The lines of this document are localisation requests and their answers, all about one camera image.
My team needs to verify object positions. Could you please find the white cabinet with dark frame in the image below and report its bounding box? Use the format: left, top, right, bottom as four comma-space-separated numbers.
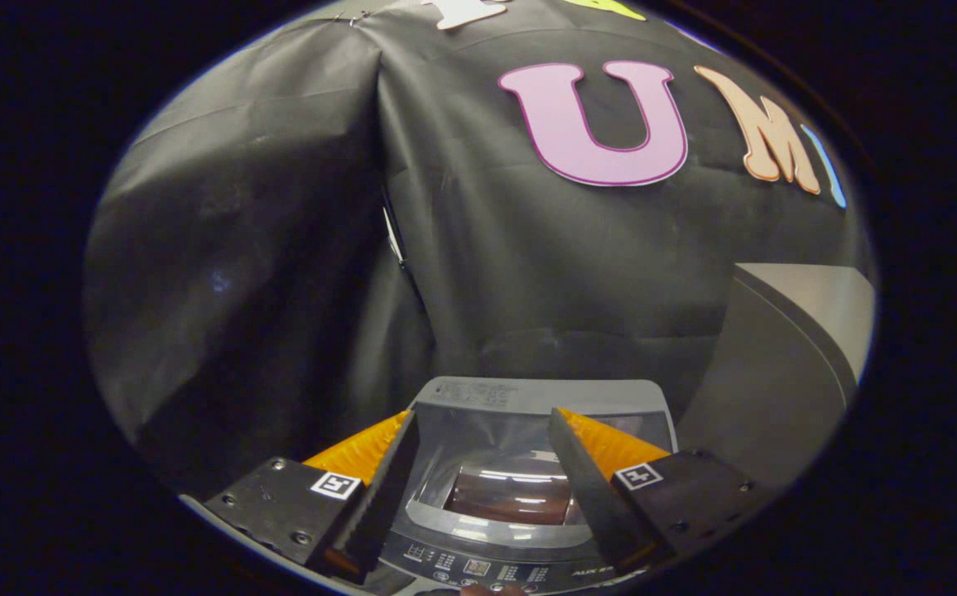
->
677, 263, 877, 489

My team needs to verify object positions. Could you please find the grey washing machine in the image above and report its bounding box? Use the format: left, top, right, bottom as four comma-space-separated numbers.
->
367, 377, 680, 595

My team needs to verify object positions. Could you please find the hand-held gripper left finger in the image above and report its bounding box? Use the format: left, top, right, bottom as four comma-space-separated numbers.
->
205, 410, 420, 580

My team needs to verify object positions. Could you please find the black backdrop cloth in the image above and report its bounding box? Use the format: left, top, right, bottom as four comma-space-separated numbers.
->
81, 0, 873, 497

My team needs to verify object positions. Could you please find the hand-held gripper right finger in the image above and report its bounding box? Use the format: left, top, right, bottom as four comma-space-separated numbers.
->
548, 407, 777, 572

